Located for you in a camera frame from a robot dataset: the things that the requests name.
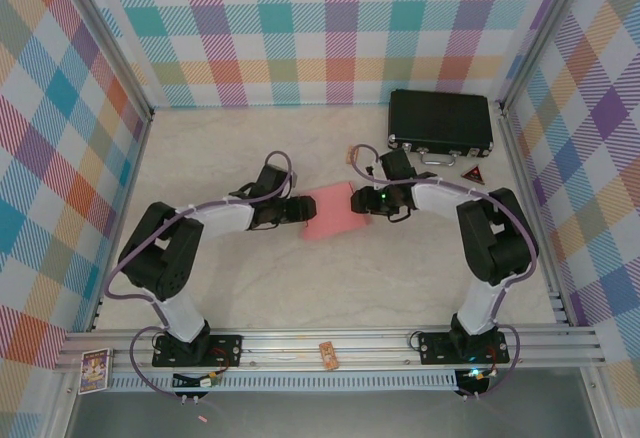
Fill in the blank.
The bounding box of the pink paper box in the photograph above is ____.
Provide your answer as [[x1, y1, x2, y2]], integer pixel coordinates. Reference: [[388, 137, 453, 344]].
[[299, 181, 374, 242]]

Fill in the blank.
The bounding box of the red and black triangle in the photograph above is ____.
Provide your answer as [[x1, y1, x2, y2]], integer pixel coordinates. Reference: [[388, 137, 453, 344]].
[[460, 163, 485, 187]]

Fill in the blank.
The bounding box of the black hard case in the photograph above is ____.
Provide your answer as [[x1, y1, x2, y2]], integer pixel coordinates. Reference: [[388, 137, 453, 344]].
[[387, 89, 496, 167]]

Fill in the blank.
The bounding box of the small purple card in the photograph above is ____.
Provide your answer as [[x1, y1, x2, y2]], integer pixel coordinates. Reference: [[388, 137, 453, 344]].
[[78, 348, 115, 395]]

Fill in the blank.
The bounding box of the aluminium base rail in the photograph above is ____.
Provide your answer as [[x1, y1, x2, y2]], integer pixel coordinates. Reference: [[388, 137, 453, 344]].
[[54, 326, 607, 374]]

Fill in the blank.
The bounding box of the aluminium side rail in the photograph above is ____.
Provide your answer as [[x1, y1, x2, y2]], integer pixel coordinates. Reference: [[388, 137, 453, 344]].
[[498, 105, 571, 328], [88, 107, 156, 333]]

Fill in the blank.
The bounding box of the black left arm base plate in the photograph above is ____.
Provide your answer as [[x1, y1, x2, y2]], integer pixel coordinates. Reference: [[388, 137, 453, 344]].
[[152, 332, 244, 368]]

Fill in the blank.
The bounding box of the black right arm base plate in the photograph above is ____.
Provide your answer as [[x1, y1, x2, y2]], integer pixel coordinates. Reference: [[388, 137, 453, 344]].
[[417, 330, 511, 365]]

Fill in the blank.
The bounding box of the grey slotted cable duct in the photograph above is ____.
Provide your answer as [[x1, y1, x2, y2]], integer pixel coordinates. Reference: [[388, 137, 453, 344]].
[[107, 370, 459, 392]]

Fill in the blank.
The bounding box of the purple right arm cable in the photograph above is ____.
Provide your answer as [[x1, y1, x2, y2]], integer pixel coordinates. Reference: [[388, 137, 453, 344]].
[[349, 143, 541, 402]]

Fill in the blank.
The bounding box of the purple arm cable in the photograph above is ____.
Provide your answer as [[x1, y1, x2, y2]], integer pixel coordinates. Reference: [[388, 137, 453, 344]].
[[349, 143, 541, 402], [103, 151, 296, 402]]

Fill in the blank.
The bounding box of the black cable mount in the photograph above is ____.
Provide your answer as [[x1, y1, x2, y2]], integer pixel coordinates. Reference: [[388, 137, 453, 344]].
[[453, 368, 494, 403], [172, 372, 200, 405]]

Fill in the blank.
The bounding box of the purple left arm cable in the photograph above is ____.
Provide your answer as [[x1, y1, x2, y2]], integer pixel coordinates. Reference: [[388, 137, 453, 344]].
[[103, 151, 296, 402]]

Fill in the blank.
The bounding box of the aluminium corner post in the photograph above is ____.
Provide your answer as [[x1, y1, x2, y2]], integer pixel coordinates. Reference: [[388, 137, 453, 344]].
[[497, 0, 591, 112], [58, 0, 155, 122]]

